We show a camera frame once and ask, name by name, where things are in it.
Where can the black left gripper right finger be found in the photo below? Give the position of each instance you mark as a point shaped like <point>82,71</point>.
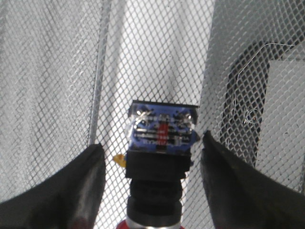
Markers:
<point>241,197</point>

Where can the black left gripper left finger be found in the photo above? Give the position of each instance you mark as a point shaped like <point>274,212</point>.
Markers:
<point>69,199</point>

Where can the red emergency stop button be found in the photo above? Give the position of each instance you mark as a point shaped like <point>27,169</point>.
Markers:
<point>160,138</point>

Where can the silver mesh tray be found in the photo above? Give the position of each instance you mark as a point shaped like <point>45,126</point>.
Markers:
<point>70,69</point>

